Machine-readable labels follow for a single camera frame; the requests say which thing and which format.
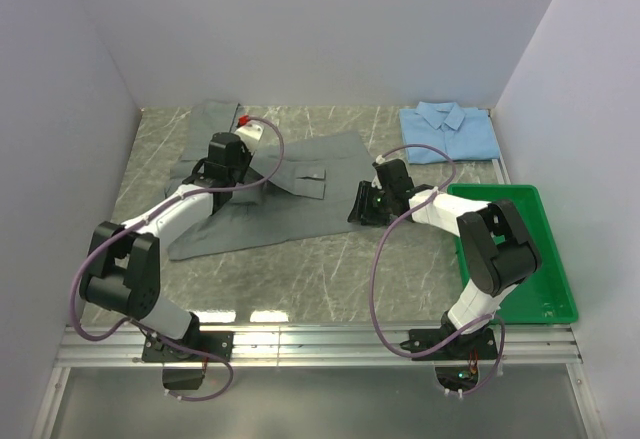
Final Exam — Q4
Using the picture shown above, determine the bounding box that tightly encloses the folded light blue shirt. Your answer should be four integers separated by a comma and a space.
399, 102, 501, 161

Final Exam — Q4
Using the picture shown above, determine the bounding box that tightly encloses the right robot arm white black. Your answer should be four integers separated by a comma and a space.
348, 157, 542, 359

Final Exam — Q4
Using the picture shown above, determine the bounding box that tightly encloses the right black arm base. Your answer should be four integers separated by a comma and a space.
400, 326, 505, 398

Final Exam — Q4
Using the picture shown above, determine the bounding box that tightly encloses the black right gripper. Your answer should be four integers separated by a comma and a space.
347, 181, 394, 227

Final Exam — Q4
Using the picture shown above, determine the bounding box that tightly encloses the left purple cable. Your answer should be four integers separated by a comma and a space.
68, 116, 286, 403

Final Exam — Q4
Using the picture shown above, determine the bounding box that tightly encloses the green plastic tray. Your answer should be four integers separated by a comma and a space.
448, 183, 579, 325

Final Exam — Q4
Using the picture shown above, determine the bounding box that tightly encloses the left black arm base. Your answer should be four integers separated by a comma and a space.
141, 331, 234, 402

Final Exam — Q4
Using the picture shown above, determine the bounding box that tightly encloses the grey long sleeve shirt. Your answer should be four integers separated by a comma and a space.
168, 131, 374, 261

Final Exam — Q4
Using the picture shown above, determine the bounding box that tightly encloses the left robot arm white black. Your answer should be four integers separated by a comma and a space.
78, 125, 263, 361

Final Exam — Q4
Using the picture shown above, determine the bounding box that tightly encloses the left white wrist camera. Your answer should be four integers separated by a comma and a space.
234, 115, 264, 154

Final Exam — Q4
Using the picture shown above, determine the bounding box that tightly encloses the aluminium mounting rail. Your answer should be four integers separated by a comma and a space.
33, 323, 605, 438

